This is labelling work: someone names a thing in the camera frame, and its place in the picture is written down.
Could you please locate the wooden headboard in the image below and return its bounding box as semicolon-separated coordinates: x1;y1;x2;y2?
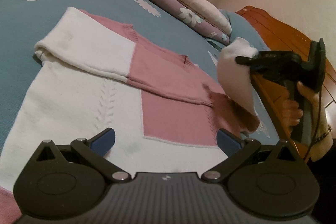
235;6;336;161

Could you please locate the person's right forearm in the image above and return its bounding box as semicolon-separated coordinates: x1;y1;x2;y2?
306;106;334;163

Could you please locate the pink and white sweater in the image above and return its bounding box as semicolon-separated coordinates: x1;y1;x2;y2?
0;6;261;224

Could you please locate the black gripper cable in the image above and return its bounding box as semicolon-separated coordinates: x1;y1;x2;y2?
304;88;324;162

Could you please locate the blue printed pillow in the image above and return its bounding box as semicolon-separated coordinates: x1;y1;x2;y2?
219;10;271;57

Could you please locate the person's right hand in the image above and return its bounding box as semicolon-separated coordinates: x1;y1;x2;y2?
283;82;319;132

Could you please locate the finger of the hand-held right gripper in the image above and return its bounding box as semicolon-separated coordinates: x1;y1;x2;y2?
235;51;303;75

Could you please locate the gold bracelet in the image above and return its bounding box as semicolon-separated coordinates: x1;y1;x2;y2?
316;124;333;143

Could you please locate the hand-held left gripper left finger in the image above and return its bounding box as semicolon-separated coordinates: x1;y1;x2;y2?
35;127;132;184

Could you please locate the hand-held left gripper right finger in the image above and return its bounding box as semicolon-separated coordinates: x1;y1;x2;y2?
202;128;299;184

